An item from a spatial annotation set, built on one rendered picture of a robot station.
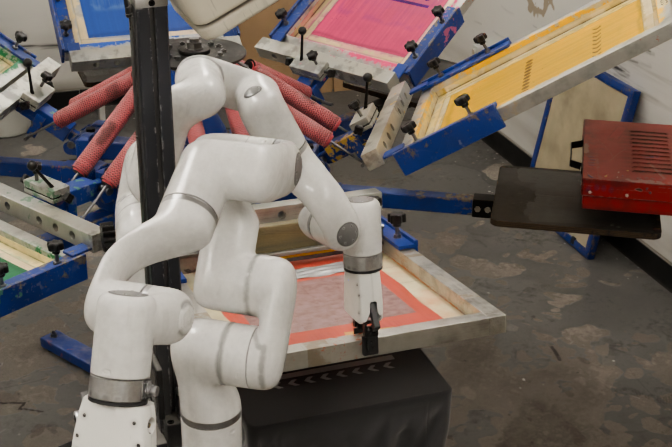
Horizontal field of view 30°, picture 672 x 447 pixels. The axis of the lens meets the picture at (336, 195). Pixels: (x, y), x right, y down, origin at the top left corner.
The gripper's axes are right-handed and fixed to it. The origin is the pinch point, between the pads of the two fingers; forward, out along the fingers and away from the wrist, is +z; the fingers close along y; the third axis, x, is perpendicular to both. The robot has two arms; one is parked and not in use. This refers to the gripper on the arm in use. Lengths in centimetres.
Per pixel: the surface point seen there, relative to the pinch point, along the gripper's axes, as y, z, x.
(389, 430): -10.5, 25.3, 8.2
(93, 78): -235, -18, -17
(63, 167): -162, -4, -38
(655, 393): -133, 94, 153
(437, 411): -10.6, 23.1, 19.2
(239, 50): -135, -38, 12
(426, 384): -12.9, 17.6, 17.8
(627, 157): -75, -9, 104
